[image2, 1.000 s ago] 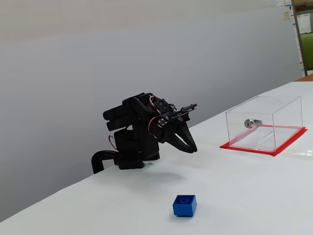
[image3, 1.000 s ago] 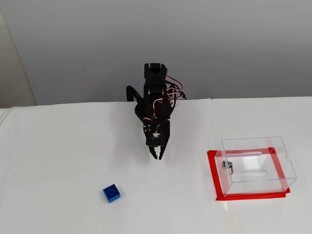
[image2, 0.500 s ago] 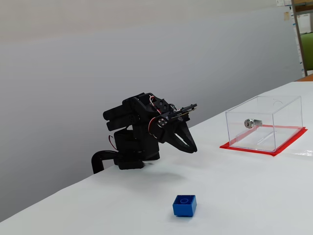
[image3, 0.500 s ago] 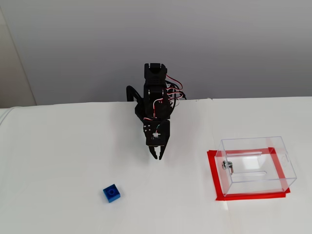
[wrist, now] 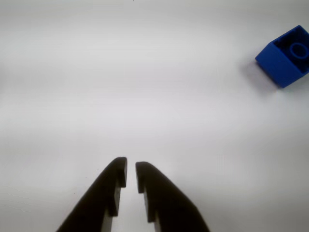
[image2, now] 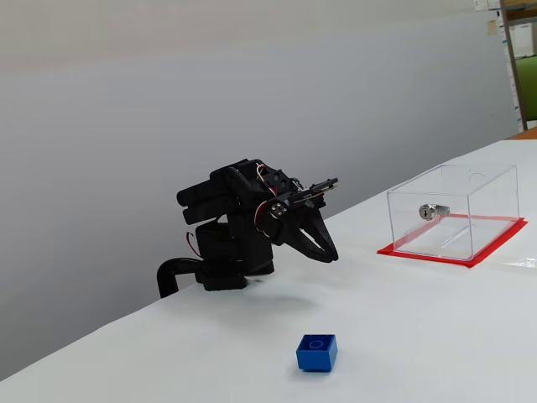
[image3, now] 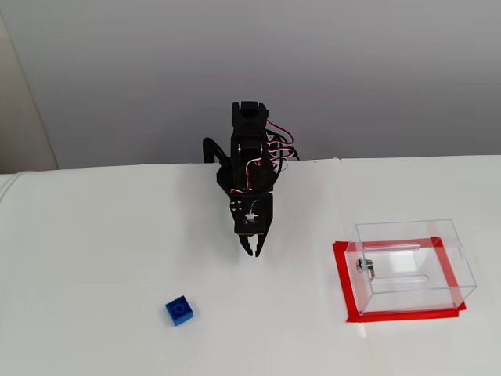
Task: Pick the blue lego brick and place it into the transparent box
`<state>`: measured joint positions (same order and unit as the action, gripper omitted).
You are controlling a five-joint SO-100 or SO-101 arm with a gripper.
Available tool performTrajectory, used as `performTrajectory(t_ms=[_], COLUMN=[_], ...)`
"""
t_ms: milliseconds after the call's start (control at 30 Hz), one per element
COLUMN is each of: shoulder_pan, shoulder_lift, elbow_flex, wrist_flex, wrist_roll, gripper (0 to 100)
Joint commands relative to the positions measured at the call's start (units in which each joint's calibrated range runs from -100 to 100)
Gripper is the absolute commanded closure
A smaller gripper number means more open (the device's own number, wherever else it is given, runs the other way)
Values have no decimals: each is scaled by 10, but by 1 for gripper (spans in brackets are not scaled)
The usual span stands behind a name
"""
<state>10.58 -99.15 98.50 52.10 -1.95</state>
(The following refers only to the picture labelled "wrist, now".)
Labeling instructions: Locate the blue lego brick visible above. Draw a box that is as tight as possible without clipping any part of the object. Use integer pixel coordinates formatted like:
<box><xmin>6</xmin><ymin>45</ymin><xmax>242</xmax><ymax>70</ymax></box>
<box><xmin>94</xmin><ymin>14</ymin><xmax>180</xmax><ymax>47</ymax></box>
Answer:
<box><xmin>255</xmin><ymin>25</ymin><xmax>309</xmax><ymax>89</ymax></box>

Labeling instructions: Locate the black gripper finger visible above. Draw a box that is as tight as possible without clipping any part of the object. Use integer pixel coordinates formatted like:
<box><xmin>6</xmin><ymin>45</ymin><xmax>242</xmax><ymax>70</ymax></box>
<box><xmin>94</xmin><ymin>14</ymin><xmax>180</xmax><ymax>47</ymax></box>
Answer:
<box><xmin>135</xmin><ymin>161</ymin><xmax>211</xmax><ymax>232</ymax></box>
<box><xmin>56</xmin><ymin>157</ymin><xmax>128</xmax><ymax>232</ymax></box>

